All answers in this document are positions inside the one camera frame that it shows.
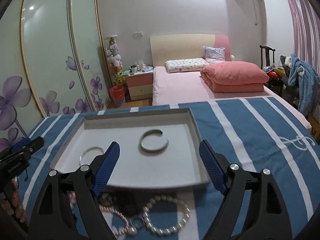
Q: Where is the person's left hand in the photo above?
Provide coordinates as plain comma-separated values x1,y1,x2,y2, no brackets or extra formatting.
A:
11,179,27,223

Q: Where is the red waste bin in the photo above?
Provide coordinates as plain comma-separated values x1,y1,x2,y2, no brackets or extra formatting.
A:
110,86,125,106

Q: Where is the folded salmon quilt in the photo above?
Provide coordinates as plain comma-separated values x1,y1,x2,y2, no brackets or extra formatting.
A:
200,61,269,93

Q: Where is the wide silver cuff bangle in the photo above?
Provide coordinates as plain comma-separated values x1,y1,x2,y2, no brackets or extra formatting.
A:
139,129,169,153

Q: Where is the pink beige nightstand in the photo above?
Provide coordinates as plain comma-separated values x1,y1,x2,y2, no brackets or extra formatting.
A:
125,70,153,101

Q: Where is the white patterned pillow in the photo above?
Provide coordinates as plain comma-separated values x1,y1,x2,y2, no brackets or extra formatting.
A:
165,58,209,73

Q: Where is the grey jewelry tray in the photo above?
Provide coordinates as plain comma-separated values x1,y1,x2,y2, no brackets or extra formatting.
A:
50,108,209,191

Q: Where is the pink curtain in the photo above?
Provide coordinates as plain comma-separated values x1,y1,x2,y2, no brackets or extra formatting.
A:
288,0,320,73

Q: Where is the dark wooden chair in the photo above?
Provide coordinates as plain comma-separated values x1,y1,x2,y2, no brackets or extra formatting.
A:
259,45,284,96

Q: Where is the thin silver bangle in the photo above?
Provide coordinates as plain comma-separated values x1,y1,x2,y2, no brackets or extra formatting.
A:
79,146,104,166

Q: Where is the blue bathrobe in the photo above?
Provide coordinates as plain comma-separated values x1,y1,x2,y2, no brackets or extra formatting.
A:
288,53,319,115

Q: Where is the bed with pink sheet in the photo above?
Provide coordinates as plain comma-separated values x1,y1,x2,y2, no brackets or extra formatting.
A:
150,34,311,131

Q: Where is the white pearl bracelet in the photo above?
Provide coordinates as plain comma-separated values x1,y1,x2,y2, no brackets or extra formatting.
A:
142,195,191,236

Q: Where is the plush toy stand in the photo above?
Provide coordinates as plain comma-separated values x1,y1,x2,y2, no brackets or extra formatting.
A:
105,35,125,86

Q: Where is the pearl ring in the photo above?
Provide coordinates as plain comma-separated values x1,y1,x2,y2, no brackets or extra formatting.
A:
127,216,146,236

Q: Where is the lilac cushion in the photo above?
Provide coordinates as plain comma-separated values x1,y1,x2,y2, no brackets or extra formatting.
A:
203,47,226,63

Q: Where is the sliding wardrobe with flowers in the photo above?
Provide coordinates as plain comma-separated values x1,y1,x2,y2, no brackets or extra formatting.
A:
1,0,110,148

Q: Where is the dark garnet bead bracelet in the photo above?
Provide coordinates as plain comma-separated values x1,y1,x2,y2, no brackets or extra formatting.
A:
98,192,148,218

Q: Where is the pink pearl bracelet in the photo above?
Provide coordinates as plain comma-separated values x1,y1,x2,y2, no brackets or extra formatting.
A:
98,203,137,237

